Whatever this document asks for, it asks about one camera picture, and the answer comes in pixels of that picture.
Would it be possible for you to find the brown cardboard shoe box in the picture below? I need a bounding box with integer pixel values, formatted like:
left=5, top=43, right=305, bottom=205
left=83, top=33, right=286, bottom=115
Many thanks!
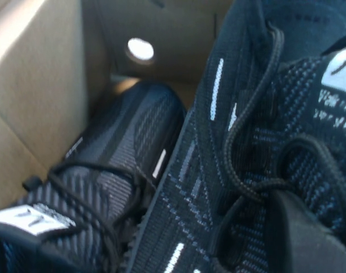
left=0, top=0, right=236, bottom=222

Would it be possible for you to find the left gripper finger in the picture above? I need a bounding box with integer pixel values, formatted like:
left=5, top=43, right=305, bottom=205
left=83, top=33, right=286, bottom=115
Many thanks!
left=260, top=189, right=346, bottom=273

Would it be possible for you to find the black knit sneaker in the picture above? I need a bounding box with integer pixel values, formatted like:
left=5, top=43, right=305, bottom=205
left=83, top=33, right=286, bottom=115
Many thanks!
left=124, top=0, right=346, bottom=273
left=0, top=81, right=188, bottom=273

